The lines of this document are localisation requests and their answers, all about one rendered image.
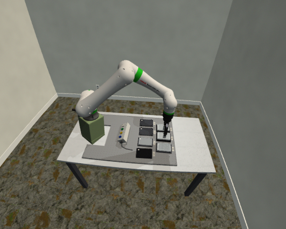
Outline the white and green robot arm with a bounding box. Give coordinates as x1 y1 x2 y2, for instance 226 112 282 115
72 60 177 121

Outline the cream button panel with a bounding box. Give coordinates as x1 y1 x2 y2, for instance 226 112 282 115
117 122 132 150

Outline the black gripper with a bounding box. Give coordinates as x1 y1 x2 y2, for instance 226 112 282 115
163 118 171 138

